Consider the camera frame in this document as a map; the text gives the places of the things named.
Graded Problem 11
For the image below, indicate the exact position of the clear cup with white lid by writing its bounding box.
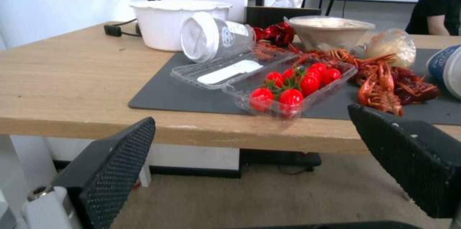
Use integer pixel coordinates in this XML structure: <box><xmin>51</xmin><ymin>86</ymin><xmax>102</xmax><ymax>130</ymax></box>
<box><xmin>179</xmin><ymin>12</ymin><xmax>257</xmax><ymax>64</ymax></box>

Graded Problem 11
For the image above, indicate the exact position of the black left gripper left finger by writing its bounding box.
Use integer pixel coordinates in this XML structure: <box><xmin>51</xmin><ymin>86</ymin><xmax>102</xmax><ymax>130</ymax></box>
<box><xmin>22</xmin><ymin>116</ymin><xmax>156</xmax><ymax>229</ymax></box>

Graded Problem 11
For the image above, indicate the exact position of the white label on clamshell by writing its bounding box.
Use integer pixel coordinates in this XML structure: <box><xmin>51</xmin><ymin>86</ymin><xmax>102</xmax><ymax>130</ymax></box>
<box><xmin>197</xmin><ymin>60</ymin><xmax>264</xmax><ymax>86</ymax></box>

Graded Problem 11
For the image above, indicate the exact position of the blue and white paper cup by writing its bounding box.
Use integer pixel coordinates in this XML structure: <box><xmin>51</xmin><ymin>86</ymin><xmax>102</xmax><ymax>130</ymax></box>
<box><xmin>426</xmin><ymin>45</ymin><xmax>461</xmax><ymax>97</ymax></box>

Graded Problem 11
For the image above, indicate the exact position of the clear plastic bag with food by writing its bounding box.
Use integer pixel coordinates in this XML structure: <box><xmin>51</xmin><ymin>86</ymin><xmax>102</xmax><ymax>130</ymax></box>
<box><xmin>351</xmin><ymin>28</ymin><xmax>417</xmax><ymax>68</ymax></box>

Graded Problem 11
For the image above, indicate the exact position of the dark grey table mat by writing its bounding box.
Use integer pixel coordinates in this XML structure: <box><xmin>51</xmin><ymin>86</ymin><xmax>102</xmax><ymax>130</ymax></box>
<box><xmin>128</xmin><ymin>48</ymin><xmax>461</xmax><ymax>126</ymax></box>

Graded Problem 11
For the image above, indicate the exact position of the dark red crayfish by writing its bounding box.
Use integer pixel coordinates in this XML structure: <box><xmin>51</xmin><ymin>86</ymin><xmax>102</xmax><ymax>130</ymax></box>
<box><xmin>392</xmin><ymin>67</ymin><xmax>442</xmax><ymax>105</ymax></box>

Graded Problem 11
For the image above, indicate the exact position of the white scalloped plastic bucket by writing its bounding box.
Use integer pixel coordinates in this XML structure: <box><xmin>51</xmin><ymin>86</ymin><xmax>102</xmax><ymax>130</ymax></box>
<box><xmin>129</xmin><ymin>0</ymin><xmax>234</xmax><ymax>51</ymax></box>

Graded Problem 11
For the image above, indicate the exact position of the black table base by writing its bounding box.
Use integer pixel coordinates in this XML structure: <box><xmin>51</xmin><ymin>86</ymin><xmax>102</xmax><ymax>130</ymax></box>
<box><xmin>239</xmin><ymin>149</ymin><xmax>322</xmax><ymax>173</ymax></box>

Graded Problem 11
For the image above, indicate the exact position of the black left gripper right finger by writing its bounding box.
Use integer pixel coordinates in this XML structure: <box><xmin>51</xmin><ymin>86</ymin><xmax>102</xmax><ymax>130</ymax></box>
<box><xmin>347</xmin><ymin>104</ymin><xmax>461</xmax><ymax>219</ymax></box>

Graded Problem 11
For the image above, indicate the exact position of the clear plastic clamshell box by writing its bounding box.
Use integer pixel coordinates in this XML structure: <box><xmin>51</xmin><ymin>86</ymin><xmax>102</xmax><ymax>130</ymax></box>
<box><xmin>170</xmin><ymin>50</ymin><xmax>358</xmax><ymax>120</ymax></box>

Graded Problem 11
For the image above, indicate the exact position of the black adapter cable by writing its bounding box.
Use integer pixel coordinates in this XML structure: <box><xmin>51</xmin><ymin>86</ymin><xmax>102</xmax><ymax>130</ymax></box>
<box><xmin>120</xmin><ymin>18</ymin><xmax>142</xmax><ymax>37</ymax></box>

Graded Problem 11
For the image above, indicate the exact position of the black power adapter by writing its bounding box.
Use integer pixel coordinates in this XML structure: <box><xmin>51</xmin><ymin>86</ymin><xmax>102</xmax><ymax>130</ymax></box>
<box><xmin>104</xmin><ymin>24</ymin><xmax>122</xmax><ymax>36</ymax></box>

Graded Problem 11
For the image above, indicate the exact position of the black tissue box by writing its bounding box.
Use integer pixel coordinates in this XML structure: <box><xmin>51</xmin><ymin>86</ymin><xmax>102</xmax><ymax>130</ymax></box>
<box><xmin>246</xmin><ymin>5</ymin><xmax>322</xmax><ymax>28</ymax></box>

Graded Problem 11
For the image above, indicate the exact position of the red foil wrapper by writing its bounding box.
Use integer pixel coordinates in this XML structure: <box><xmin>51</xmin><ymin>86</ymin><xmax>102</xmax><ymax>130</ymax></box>
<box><xmin>251</xmin><ymin>22</ymin><xmax>297</xmax><ymax>47</ymax></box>

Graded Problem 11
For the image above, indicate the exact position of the white table leg panel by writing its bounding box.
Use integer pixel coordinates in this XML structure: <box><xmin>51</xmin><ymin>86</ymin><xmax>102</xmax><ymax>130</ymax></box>
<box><xmin>9</xmin><ymin>135</ymin><xmax>241</xmax><ymax>188</ymax></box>

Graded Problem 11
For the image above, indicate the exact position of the brown paper bowl with lid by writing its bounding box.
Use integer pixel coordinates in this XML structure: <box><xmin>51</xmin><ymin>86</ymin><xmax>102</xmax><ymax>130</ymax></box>
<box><xmin>287</xmin><ymin>16</ymin><xmax>376</xmax><ymax>51</ymax></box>

